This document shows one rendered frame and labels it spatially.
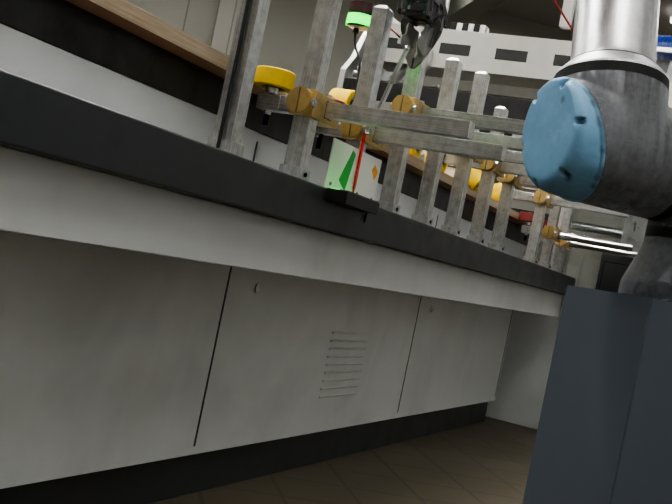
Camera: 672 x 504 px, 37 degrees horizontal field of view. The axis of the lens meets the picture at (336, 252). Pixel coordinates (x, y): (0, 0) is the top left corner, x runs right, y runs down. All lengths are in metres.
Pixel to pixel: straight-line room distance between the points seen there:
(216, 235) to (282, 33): 8.37
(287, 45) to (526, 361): 5.91
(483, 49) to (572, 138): 3.87
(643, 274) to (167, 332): 0.98
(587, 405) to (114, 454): 0.94
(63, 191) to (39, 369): 0.44
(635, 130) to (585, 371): 0.33
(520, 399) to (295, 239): 2.90
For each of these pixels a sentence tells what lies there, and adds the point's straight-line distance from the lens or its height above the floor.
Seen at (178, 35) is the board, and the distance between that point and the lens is 1.78.
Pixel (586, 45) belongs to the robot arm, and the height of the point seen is 0.91.
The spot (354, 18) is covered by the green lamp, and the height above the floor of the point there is 1.07.
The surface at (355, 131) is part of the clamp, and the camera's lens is 2.08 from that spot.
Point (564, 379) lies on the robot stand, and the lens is 1.46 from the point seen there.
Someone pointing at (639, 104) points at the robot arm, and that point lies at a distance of 1.33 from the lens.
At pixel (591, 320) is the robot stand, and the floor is 0.56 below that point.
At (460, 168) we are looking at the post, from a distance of 2.82.
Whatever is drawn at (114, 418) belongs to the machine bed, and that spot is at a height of 0.20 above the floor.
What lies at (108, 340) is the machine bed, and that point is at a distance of 1.85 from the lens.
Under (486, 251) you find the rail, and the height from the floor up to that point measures 0.68.
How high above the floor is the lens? 0.57
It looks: level
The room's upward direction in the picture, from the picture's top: 12 degrees clockwise
